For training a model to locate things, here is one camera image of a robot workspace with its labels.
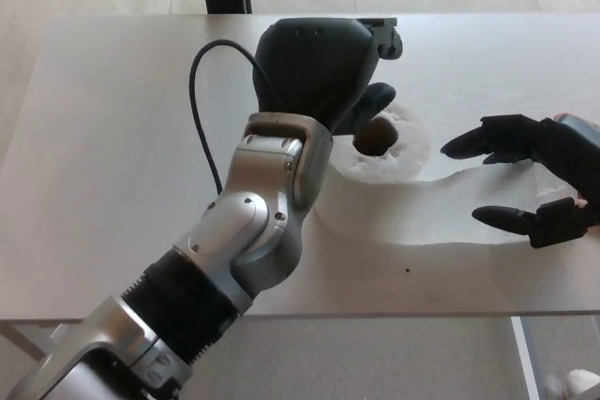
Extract white table leg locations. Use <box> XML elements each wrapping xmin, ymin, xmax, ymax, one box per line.
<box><xmin>510</xmin><ymin>315</ymin><xmax>540</xmax><ymax>400</ymax></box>

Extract white toilet paper roll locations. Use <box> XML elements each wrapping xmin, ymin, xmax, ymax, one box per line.
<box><xmin>318</xmin><ymin>102</ymin><xmax>582</xmax><ymax>246</ymax></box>

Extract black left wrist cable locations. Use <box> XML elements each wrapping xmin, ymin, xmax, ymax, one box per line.
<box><xmin>188</xmin><ymin>39</ymin><xmax>282</xmax><ymax>195</ymax></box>

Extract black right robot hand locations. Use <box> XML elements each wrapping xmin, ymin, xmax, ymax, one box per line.
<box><xmin>440</xmin><ymin>112</ymin><xmax>600</xmax><ymax>249</ymax></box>

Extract white diagonal table brace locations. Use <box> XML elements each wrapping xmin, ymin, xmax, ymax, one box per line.
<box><xmin>0</xmin><ymin>320</ymin><xmax>62</xmax><ymax>363</ymax></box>

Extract white shoe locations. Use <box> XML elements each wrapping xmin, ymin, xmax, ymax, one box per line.
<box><xmin>562</xmin><ymin>368</ymin><xmax>600</xmax><ymax>400</ymax></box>

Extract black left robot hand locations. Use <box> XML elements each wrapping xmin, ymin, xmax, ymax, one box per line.
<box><xmin>251</xmin><ymin>17</ymin><xmax>404</xmax><ymax>137</ymax></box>

